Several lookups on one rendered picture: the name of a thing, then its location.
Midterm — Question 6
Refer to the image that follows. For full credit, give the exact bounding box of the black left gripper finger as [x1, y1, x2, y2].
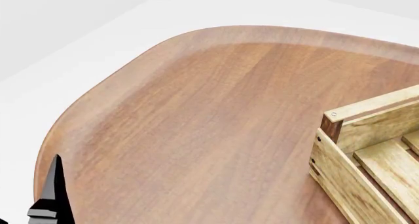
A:
[27, 153, 77, 224]

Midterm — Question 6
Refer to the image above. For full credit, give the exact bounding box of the large brown wooden tray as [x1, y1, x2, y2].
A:
[33, 24, 419, 224]

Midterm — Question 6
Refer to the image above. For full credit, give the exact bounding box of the light wooden slat crate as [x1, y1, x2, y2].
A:
[308, 84, 419, 224]

